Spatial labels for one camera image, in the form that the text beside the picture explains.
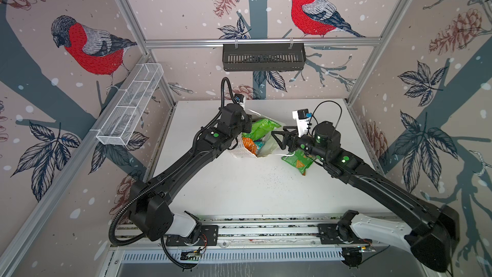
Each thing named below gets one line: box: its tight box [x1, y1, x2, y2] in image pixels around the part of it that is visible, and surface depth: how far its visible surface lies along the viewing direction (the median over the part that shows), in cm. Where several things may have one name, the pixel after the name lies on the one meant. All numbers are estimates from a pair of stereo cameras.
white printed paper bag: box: [229, 109, 283, 159], surface depth 87 cm
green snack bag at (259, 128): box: [241, 118, 282, 141], surface depth 87 cm
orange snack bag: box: [241, 137, 258, 158], surface depth 84 cm
